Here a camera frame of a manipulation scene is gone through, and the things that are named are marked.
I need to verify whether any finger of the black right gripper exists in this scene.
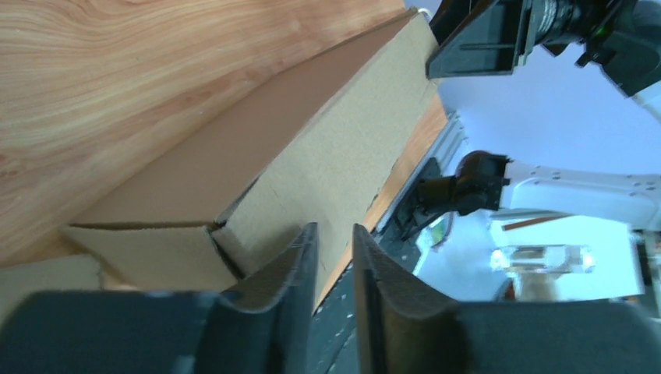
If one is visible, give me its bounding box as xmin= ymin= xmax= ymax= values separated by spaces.
xmin=426 ymin=0 xmax=532 ymax=79

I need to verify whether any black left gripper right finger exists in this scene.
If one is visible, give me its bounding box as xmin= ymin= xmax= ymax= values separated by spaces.
xmin=352 ymin=224 xmax=661 ymax=374

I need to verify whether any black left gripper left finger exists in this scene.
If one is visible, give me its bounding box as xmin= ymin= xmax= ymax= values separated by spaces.
xmin=1 ymin=223 xmax=318 ymax=373

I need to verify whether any cardboard sheet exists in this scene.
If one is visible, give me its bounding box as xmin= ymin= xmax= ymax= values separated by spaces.
xmin=1 ymin=255 xmax=135 ymax=320

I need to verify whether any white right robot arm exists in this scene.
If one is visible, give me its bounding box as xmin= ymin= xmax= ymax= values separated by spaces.
xmin=414 ymin=1 xmax=660 ymax=231

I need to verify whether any brown cardboard box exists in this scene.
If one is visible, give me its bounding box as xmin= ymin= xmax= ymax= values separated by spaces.
xmin=62 ymin=12 xmax=437 ymax=295

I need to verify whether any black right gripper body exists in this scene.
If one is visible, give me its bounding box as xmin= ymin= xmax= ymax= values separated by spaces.
xmin=517 ymin=1 xmax=620 ymax=57

